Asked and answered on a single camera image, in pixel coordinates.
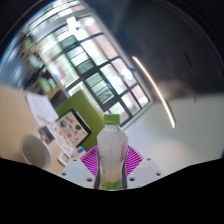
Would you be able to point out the small blue-capped bottle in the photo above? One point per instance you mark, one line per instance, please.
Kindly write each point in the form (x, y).
(80, 150)

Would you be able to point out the clear bottle with green cap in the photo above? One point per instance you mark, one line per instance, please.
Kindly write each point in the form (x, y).
(111, 153)

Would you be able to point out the small white square device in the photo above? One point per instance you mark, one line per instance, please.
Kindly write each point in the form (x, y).
(64, 158)

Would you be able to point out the large black-framed window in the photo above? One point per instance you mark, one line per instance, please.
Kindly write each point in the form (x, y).
(90, 63)

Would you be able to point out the small black phone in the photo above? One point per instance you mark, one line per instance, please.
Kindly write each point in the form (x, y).
(47, 134)

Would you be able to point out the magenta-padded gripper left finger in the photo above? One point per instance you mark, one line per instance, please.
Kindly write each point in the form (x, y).
(75, 171)

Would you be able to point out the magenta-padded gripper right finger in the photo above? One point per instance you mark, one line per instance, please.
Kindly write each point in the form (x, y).
(145, 170)

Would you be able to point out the green upholstered bench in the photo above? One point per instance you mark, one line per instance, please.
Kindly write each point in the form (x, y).
(86, 106)

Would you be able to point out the long linear ceiling light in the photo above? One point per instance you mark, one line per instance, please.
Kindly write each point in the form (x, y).
(155, 90)

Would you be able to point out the group of wooden green-seated chairs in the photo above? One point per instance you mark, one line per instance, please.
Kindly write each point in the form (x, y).
(45, 83)

